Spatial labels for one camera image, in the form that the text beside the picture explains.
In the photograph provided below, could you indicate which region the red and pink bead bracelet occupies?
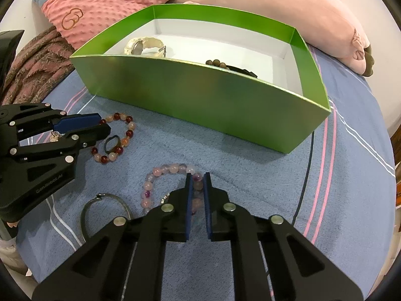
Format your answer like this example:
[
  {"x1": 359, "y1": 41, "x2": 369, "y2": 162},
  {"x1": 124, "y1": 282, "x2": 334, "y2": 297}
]
[{"x1": 91, "y1": 112, "x2": 137, "y2": 165}]

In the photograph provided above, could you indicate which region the dark brown bead bracelet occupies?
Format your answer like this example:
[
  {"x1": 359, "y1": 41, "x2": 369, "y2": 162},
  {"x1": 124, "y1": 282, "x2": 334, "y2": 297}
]
[{"x1": 224, "y1": 65, "x2": 258, "y2": 78}]

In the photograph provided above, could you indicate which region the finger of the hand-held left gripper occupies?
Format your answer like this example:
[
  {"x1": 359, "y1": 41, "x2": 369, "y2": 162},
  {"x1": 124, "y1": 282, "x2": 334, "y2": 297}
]
[
  {"x1": 9, "y1": 124, "x2": 112, "y2": 164},
  {"x1": 0, "y1": 102, "x2": 102, "y2": 133}
]

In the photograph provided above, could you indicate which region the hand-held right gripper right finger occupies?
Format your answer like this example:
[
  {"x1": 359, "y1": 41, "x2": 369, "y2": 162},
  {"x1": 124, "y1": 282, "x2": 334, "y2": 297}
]
[{"x1": 204, "y1": 172, "x2": 372, "y2": 301}]

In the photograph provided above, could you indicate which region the pink and purple bead bracelet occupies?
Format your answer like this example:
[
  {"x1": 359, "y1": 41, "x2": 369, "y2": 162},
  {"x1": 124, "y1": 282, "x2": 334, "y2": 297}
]
[{"x1": 142, "y1": 162, "x2": 204, "y2": 215}]

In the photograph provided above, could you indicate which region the black ring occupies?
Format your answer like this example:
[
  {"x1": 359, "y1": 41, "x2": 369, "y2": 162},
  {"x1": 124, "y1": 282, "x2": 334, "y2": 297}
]
[{"x1": 103, "y1": 135, "x2": 122, "y2": 155}]

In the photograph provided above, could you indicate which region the blue striped bedsheet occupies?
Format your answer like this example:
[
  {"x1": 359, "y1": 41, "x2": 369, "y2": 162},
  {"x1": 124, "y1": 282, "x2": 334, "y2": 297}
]
[{"x1": 0, "y1": 45, "x2": 396, "y2": 289}]

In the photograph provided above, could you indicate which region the silver bangle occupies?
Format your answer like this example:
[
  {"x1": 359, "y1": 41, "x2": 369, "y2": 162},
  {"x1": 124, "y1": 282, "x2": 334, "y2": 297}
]
[{"x1": 80, "y1": 193, "x2": 132, "y2": 245}]

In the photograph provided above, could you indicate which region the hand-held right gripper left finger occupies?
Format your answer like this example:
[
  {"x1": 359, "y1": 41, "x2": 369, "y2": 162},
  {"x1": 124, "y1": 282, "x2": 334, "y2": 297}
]
[{"x1": 31, "y1": 172, "x2": 193, "y2": 301}]

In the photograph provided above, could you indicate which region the cream wrist watch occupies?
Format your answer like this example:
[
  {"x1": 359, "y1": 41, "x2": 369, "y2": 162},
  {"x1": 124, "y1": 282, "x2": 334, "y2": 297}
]
[{"x1": 124, "y1": 37, "x2": 166, "y2": 58}]

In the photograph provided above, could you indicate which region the green cardboard box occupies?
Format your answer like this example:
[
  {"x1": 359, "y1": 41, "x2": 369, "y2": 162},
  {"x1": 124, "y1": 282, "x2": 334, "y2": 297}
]
[{"x1": 69, "y1": 4, "x2": 332, "y2": 154}]

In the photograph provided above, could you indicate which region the long pink plush pillow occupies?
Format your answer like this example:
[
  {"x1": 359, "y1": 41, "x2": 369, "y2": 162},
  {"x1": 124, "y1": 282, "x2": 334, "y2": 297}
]
[{"x1": 175, "y1": 0, "x2": 375, "y2": 77}]

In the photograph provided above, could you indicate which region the pink plaid fringed scarf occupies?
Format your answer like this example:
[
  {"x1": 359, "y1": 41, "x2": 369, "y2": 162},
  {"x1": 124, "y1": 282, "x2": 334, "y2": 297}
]
[{"x1": 0, "y1": 27, "x2": 76, "y2": 105}]

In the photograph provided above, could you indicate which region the pink dotted bear pillow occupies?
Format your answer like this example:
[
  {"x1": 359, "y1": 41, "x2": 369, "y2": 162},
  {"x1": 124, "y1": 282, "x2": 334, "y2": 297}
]
[{"x1": 31, "y1": 0, "x2": 207, "y2": 49}]

